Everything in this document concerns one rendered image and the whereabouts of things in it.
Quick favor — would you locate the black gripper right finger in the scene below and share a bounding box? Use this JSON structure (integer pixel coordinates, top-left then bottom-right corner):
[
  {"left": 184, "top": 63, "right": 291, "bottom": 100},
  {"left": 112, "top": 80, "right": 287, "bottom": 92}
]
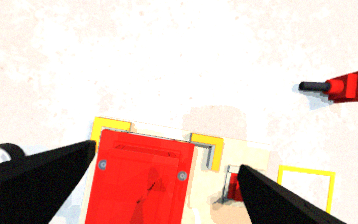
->
[{"left": 237, "top": 164, "right": 347, "bottom": 224}]

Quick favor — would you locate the black toy car tyre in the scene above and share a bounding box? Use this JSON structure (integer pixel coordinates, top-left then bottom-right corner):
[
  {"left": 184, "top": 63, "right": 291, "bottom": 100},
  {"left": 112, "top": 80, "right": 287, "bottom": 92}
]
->
[{"left": 0, "top": 143, "right": 26, "bottom": 162}]

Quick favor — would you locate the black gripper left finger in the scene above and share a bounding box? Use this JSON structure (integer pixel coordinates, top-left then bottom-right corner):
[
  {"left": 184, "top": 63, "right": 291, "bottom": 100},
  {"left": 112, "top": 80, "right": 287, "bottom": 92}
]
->
[{"left": 0, "top": 139, "right": 97, "bottom": 224}]

